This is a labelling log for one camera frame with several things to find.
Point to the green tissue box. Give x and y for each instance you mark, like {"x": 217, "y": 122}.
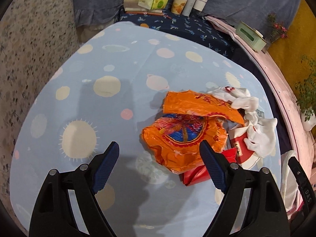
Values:
{"x": 251, "y": 36}

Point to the navy patterned cloth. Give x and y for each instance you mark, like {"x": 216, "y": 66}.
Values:
{"x": 196, "y": 30}

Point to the tall white bottle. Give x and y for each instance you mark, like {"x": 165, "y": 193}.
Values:
{"x": 188, "y": 7}

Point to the yellow fabric backdrop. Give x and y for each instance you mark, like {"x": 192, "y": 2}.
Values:
{"x": 287, "y": 53}

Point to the red and white paper cup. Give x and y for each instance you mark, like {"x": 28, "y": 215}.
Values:
{"x": 246, "y": 158}

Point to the white cloth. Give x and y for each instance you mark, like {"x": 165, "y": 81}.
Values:
{"x": 257, "y": 134}

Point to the light blue planet tablecloth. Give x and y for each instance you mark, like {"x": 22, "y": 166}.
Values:
{"x": 109, "y": 90}

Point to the green plant in white pot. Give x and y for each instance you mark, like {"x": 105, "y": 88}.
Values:
{"x": 306, "y": 97}

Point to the orange pencil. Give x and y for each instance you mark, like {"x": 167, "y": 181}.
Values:
{"x": 145, "y": 13}

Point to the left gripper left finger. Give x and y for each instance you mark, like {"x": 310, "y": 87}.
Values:
{"x": 53, "y": 215}

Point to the white jar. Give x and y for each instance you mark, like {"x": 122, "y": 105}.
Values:
{"x": 199, "y": 5}

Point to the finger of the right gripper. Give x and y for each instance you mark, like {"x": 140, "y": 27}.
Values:
{"x": 304, "y": 185}

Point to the green tissue pack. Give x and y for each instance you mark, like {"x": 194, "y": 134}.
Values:
{"x": 152, "y": 4}

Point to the red flowers in vase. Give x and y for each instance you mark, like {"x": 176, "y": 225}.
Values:
{"x": 276, "y": 30}

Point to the pink quilt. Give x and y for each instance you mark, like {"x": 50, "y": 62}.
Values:
{"x": 282, "y": 100}

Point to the orange printed plastic bag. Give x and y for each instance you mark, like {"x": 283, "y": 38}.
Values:
{"x": 188, "y": 119}

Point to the yellow floral cup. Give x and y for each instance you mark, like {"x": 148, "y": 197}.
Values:
{"x": 178, "y": 6}

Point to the trash bin with white liner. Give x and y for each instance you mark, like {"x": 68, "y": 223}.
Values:
{"x": 289, "y": 187}

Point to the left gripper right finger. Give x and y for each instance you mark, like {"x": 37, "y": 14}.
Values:
{"x": 265, "y": 214}

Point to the red envelope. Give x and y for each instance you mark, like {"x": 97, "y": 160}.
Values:
{"x": 200, "y": 173}

